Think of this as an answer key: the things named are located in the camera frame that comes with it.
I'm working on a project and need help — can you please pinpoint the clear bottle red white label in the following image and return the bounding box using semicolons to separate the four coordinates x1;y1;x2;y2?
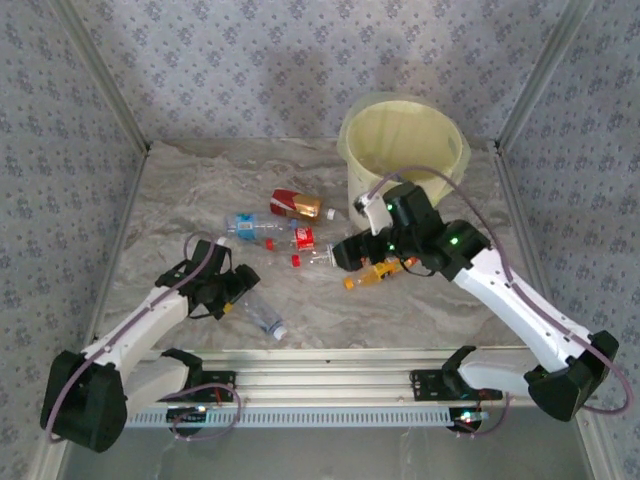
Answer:
308;243;337;269

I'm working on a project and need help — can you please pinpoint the orange juice bottle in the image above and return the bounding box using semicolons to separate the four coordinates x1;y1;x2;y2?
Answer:
342;257;407;291

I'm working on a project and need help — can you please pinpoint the clear bottle small red label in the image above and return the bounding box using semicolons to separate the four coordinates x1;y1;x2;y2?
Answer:
264;226;331;253

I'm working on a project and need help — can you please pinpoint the clear bottle blue white label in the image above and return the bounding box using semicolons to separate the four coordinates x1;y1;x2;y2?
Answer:
223;211;300;242

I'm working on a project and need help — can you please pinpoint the cream plastic bin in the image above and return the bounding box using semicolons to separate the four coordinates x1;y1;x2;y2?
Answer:
338;91;473;204

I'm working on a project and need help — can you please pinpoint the red gold label bottle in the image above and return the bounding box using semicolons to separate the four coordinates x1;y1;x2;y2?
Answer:
269;187;337;224

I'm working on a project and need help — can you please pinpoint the black controller board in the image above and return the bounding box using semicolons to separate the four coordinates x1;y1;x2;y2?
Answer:
166;405;210;425
448;407;490;432

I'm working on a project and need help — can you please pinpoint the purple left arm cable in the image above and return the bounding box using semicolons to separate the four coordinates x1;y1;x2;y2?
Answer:
44;232;245;445

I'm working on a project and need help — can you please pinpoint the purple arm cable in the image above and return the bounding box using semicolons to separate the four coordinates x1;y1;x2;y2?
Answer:
367;166;635;440
44;232;245;445

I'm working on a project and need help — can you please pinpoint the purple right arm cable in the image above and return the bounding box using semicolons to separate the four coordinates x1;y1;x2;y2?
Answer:
367;166;635;440

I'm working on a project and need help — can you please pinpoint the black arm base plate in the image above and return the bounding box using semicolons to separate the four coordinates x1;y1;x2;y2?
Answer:
198;369;238;395
408;367;504;402

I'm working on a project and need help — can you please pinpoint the aluminium table side rail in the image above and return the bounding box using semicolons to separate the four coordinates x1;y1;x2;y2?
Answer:
492;141;571;365
92;142;154;351

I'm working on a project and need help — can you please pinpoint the aluminium extrusion rail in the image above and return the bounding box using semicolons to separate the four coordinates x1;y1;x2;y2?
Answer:
124;363;600;407
144;348;531;365

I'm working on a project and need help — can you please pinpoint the grey slotted cable duct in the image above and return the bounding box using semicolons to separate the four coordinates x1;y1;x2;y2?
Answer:
124;405;459;430

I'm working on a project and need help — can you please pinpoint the aluminium frame post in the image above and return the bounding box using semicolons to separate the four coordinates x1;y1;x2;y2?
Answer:
497;0;597;149
49;0;153;153

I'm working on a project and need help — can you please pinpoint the aluminium frame leg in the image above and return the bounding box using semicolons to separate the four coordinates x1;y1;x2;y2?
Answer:
37;442;69;480
574;419;619;480

